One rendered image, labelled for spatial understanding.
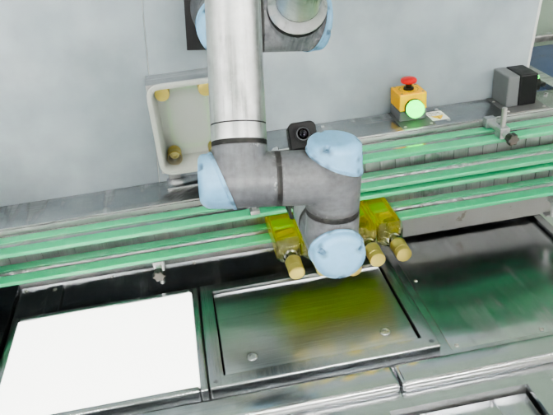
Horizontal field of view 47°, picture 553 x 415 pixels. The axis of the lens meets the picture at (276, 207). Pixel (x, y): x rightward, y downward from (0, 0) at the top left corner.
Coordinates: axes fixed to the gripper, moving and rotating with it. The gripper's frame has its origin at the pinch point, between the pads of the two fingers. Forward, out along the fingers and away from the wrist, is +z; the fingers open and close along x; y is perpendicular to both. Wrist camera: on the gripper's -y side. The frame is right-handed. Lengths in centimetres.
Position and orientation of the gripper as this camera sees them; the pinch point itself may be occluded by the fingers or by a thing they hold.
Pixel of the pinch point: (290, 146)
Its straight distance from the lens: 115.8
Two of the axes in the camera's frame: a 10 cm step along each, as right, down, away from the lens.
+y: 1.1, 8.6, 4.9
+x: 9.8, -1.8, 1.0
